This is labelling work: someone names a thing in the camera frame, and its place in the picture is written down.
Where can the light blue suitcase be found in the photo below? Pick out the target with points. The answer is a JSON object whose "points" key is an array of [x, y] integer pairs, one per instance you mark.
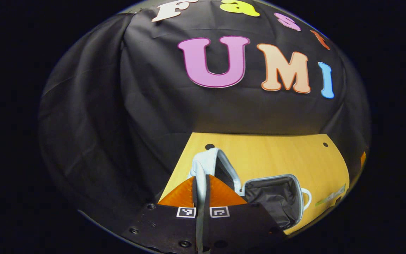
{"points": [[266, 197]]}

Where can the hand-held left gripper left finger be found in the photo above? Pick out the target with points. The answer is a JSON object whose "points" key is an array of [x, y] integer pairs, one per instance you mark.
{"points": [[164, 225]]}

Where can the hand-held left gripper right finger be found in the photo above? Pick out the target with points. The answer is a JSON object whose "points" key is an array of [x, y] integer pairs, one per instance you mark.
{"points": [[238, 225]]}

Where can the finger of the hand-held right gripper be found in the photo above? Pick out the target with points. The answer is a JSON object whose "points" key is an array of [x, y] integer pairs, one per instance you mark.
{"points": [[363, 158]]}

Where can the black backdrop cloth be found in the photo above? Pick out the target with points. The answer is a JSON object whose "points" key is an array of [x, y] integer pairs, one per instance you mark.
{"points": [[118, 123]]}

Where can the white green skin care tube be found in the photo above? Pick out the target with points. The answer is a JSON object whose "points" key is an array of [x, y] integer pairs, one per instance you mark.
{"points": [[330, 197]]}

